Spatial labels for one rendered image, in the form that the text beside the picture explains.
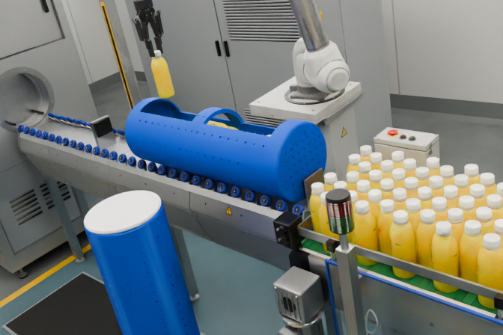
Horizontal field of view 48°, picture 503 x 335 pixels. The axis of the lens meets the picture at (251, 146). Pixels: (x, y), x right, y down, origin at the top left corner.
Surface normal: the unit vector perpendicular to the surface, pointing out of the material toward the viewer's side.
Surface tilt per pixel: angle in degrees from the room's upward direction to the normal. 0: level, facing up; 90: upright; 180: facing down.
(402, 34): 90
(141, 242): 90
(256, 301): 0
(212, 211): 70
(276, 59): 90
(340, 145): 90
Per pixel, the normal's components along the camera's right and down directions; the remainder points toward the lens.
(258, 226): -0.68, 0.09
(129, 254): 0.20, 0.37
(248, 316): -0.18, -0.90
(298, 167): 0.73, 0.15
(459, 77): -0.64, 0.42
